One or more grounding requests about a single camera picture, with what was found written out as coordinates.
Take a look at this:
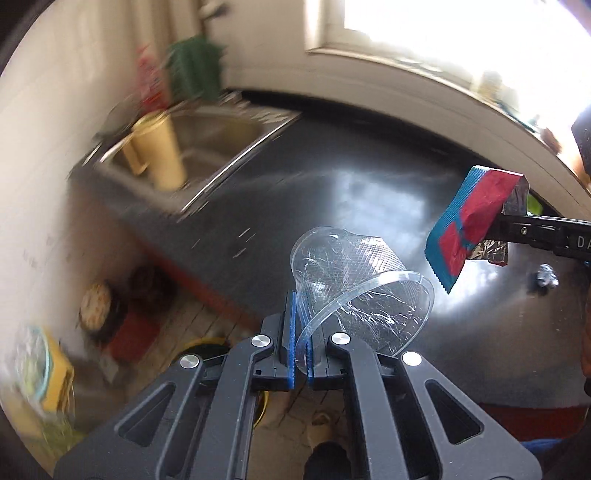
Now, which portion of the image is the clear plastic cup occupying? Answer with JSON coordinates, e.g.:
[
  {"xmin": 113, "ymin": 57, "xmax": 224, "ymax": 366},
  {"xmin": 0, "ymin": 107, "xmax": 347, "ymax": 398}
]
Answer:
[{"xmin": 290, "ymin": 226, "xmax": 435, "ymax": 377}]

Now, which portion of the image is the silver foil ball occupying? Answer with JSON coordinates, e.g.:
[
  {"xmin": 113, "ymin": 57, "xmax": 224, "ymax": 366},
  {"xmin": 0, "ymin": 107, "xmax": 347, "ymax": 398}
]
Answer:
[{"xmin": 536, "ymin": 264, "xmax": 559, "ymax": 289}]

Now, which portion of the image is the person's leg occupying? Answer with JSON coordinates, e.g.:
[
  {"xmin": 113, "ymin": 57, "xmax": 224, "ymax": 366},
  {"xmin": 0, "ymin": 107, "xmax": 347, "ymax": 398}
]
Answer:
[{"xmin": 305, "ymin": 440, "xmax": 356, "ymax": 480}]

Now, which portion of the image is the green cloth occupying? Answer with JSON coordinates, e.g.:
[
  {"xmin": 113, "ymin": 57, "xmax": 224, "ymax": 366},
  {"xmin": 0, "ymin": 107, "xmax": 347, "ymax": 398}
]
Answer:
[{"xmin": 167, "ymin": 36, "xmax": 227, "ymax": 100}]

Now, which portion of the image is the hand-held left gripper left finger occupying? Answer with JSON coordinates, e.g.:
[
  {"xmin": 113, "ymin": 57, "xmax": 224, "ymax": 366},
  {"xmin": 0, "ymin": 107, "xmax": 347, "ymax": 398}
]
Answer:
[{"xmin": 54, "ymin": 291, "xmax": 296, "ymax": 480}]

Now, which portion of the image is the yellow box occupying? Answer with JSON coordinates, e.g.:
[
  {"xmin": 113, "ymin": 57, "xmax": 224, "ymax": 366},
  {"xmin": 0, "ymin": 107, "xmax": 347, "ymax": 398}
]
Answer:
[{"xmin": 14, "ymin": 325, "xmax": 75, "ymax": 416}]

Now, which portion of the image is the red box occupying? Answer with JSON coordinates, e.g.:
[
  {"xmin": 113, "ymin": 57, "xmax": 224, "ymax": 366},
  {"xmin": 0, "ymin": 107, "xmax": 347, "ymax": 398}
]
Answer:
[{"xmin": 111, "ymin": 309, "xmax": 160, "ymax": 363}]

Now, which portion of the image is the red and blue foil snack bag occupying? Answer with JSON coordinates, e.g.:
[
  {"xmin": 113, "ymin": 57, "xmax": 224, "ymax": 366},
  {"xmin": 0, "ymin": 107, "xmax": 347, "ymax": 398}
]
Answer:
[{"xmin": 426, "ymin": 165, "xmax": 528, "ymax": 294}]

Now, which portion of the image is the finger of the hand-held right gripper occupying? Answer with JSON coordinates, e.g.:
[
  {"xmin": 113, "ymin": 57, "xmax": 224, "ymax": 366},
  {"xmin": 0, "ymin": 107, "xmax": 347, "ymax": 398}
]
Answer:
[{"xmin": 500, "ymin": 215, "xmax": 568, "ymax": 254}]

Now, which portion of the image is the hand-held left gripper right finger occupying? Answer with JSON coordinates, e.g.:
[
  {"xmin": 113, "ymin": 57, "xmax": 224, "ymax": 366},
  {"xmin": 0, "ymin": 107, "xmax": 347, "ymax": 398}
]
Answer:
[{"xmin": 302, "ymin": 332, "xmax": 543, "ymax": 480}]

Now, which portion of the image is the yellow plastic pitcher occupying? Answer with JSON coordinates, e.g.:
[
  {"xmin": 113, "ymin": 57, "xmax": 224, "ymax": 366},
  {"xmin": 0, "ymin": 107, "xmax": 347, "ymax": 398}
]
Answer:
[{"xmin": 121, "ymin": 113, "xmax": 189, "ymax": 191}]

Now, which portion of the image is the steel sink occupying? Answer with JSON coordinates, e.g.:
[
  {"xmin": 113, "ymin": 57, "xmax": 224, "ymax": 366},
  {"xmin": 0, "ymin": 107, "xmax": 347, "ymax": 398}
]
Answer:
[{"xmin": 95, "ymin": 104, "xmax": 303, "ymax": 217}]

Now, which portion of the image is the yellow hose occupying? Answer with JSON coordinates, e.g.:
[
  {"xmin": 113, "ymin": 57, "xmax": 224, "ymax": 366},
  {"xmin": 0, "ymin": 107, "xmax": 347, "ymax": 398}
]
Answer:
[{"xmin": 182, "ymin": 337, "xmax": 271, "ymax": 425}]

